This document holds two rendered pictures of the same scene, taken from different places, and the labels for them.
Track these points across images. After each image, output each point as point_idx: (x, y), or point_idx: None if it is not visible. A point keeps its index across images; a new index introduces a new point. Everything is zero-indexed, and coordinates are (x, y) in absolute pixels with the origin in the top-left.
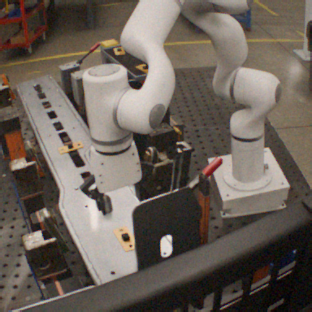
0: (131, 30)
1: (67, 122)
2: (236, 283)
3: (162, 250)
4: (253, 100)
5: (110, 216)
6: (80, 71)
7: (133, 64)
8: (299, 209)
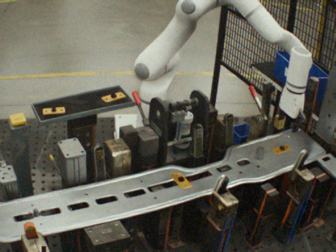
0: (281, 29)
1: (128, 186)
2: (240, 164)
3: (286, 137)
4: (175, 63)
5: (265, 155)
6: (63, 149)
7: (97, 103)
8: None
